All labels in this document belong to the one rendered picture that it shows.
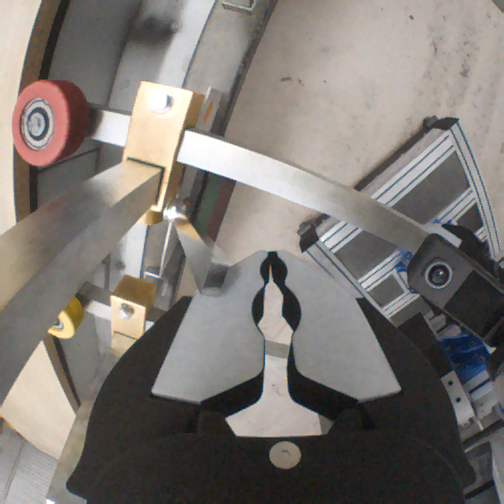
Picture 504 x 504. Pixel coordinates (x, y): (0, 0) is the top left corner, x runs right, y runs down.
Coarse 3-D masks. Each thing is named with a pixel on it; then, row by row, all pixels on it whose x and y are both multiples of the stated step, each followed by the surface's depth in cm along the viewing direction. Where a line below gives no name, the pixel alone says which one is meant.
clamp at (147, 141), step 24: (144, 96) 18; (192, 96) 19; (144, 120) 19; (168, 120) 19; (192, 120) 22; (144, 144) 20; (168, 144) 20; (168, 168) 22; (168, 192) 24; (144, 216) 24
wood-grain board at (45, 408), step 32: (0, 0) 8; (32, 0) 9; (0, 32) 10; (32, 32) 12; (0, 64) 12; (32, 64) 14; (0, 96) 14; (0, 128) 16; (0, 160) 17; (0, 192) 19; (0, 224) 21; (32, 384) 44; (64, 384) 42; (32, 416) 63; (64, 416) 52
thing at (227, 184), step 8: (224, 184) 39; (232, 184) 39; (224, 192) 40; (216, 200) 41; (224, 200) 41; (216, 208) 41; (224, 208) 41; (216, 216) 42; (208, 224) 43; (216, 224) 43; (208, 232) 44; (216, 232) 44
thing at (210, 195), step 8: (216, 176) 39; (208, 184) 39; (216, 184) 39; (208, 192) 40; (216, 192) 40; (208, 200) 41; (208, 208) 41; (200, 216) 42; (208, 216) 42; (200, 224) 43
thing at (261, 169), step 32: (96, 128) 20; (128, 128) 21; (192, 128) 23; (192, 160) 22; (224, 160) 22; (256, 160) 22; (288, 192) 23; (320, 192) 23; (352, 192) 23; (352, 224) 25; (384, 224) 25; (416, 224) 25
